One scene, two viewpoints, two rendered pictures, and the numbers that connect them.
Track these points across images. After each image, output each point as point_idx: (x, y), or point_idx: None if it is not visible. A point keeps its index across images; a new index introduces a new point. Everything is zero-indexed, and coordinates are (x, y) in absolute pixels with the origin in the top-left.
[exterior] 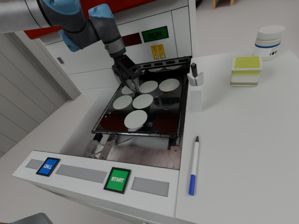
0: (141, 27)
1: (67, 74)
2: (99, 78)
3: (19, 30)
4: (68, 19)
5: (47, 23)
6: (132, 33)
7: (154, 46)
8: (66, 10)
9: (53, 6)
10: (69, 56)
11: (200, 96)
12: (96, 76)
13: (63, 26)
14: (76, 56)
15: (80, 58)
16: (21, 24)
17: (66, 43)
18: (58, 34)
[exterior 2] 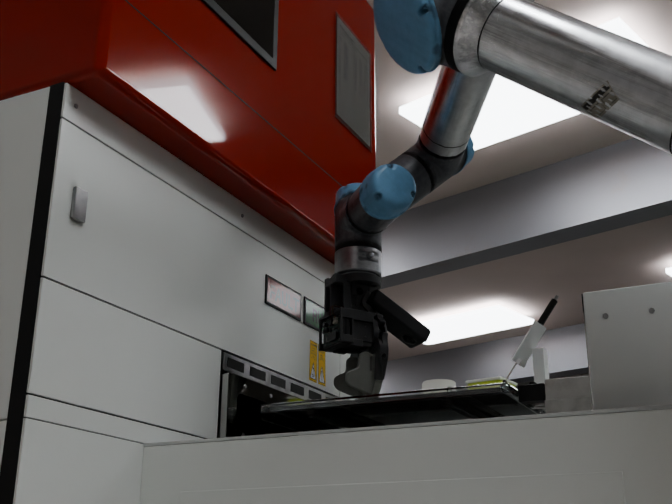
0: (305, 289)
1: (48, 275)
2: (169, 371)
3: (464, 124)
4: (456, 171)
5: (462, 151)
6: (291, 287)
7: (314, 344)
8: (465, 165)
9: (471, 150)
10: (122, 220)
11: (547, 362)
12: (161, 356)
13: (442, 169)
14: (148, 239)
15: (155, 253)
16: (474, 126)
17: (415, 187)
18: (145, 145)
